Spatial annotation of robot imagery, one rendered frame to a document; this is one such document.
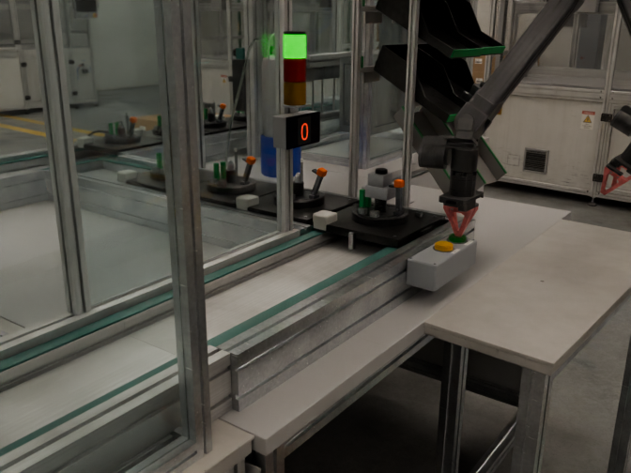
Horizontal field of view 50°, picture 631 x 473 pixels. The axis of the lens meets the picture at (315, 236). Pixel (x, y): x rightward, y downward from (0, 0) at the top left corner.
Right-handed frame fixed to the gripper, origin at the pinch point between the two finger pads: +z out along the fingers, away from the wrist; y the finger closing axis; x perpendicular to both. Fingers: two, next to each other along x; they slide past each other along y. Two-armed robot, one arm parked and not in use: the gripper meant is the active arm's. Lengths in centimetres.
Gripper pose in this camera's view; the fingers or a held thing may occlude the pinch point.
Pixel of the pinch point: (458, 233)
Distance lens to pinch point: 157.8
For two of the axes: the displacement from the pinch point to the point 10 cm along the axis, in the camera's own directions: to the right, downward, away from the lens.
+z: -0.1, 9.5, 3.1
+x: 8.0, 1.9, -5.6
